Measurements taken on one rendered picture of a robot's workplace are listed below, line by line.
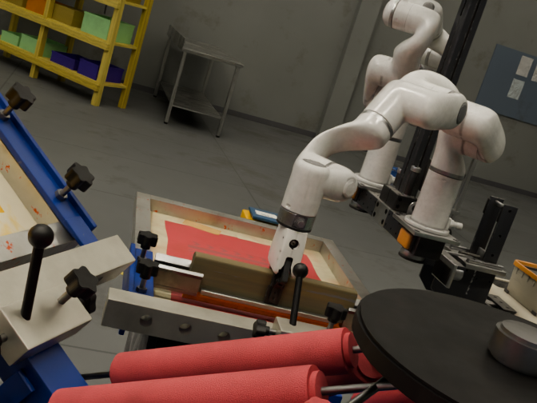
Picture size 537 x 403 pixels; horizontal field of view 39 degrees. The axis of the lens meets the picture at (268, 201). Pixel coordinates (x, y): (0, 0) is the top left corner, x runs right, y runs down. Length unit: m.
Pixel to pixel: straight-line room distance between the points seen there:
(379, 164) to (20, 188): 1.44
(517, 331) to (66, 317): 0.51
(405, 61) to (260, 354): 1.57
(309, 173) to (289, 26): 9.75
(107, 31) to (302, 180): 7.43
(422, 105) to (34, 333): 1.02
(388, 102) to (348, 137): 0.11
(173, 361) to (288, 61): 10.43
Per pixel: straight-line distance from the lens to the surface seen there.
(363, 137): 1.63
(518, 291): 2.64
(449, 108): 1.69
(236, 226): 2.11
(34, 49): 9.70
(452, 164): 2.03
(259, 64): 11.16
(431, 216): 2.05
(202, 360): 0.88
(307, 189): 1.48
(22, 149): 1.24
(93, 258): 1.10
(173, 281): 1.52
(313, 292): 1.58
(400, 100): 1.66
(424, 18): 2.28
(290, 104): 11.35
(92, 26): 8.98
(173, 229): 1.98
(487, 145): 1.94
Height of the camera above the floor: 1.55
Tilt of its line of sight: 13 degrees down
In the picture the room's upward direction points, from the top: 18 degrees clockwise
